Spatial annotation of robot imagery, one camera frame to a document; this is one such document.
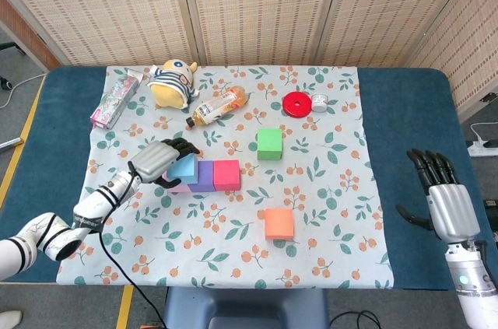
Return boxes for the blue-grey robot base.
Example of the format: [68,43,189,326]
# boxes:
[161,288,330,329]

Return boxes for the thin white floor cable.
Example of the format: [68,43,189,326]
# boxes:
[0,73,47,109]

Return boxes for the orange foam cube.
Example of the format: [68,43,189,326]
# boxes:
[264,208,296,241]

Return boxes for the orange drink plastic bottle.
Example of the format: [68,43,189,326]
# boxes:
[185,86,251,128]

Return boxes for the small white jar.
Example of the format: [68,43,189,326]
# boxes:
[310,93,329,114]

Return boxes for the white power strip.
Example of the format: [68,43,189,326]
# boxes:
[466,140,498,157]

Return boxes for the yellow floor tape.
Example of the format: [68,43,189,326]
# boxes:
[116,285,135,329]
[0,75,46,205]

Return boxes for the yellow plush toy striped shirt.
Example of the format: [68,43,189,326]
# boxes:
[146,58,200,110]

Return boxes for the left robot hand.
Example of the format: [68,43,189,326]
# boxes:
[127,138,202,189]

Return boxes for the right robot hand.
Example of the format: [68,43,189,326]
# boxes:
[395,149,482,244]

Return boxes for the crimson foam cube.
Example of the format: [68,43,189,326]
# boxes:
[212,159,241,192]

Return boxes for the black floor cable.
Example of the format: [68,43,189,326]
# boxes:
[329,310,382,329]

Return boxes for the purple foam cube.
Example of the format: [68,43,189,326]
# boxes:
[188,160,216,194]

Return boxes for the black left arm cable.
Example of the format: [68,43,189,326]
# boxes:
[97,161,172,329]

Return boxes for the black office chair base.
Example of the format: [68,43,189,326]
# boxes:
[0,41,26,91]

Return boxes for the bamboo folding screen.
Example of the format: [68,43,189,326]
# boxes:
[0,0,498,112]

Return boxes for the white shoe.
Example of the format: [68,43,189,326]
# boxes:
[0,310,23,329]

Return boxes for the teal felt table cover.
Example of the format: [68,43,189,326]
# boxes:
[0,66,487,293]

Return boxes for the light blue foam cube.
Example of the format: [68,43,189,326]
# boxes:
[166,153,199,185]

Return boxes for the green foam cube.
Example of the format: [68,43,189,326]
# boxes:
[256,128,284,161]

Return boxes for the white power cable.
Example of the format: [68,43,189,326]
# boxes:
[469,121,498,144]

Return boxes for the red disc with hole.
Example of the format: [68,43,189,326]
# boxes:
[282,91,313,117]

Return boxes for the floral print tablecloth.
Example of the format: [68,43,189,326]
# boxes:
[56,65,394,290]

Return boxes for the pink foam cube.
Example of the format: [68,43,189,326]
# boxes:
[162,173,191,194]

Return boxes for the floral tissue pack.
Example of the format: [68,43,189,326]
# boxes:
[89,72,143,130]

